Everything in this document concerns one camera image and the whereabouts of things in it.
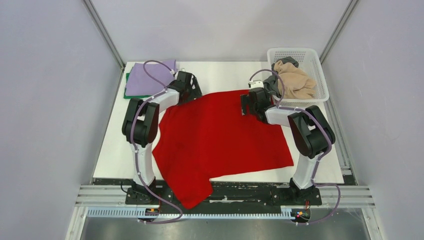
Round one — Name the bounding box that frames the beige t shirt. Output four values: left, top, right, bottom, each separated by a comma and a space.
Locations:
273, 60, 316, 100

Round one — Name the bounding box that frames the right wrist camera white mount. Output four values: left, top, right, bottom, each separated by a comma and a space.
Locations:
248, 80, 264, 89

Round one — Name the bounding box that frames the folded green t shirt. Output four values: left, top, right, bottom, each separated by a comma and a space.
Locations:
123, 71, 153, 99

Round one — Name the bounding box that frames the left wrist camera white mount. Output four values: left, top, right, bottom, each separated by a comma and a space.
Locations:
170, 68, 185, 76

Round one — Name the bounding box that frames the grey t shirt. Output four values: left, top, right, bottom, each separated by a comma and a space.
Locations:
263, 56, 299, 98

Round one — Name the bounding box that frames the white slotted cable duct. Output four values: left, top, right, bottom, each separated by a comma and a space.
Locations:
86, 206, 312, 220

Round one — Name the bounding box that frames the red t shirt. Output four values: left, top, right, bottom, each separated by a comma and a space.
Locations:
152, 89, 294, 209

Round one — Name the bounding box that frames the folded purple t shirt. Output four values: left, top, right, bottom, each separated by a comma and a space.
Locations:
123, 63, 175, 99

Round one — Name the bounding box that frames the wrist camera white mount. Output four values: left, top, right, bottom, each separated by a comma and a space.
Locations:
170, 68, 185, 76
248, 80, 264, 89

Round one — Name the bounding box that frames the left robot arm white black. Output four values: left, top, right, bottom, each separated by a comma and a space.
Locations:
121, 70, 203, 204

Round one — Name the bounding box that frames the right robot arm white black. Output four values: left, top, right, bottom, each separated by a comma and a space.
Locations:
240, 87, 336, 204

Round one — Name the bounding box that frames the white plastic basket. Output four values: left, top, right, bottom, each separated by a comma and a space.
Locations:
267, 47, 329, 106

